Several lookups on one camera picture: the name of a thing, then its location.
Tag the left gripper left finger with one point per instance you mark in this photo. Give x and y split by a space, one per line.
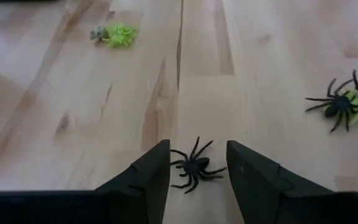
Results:
120 205

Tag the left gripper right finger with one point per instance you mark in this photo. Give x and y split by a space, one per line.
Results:
275 205

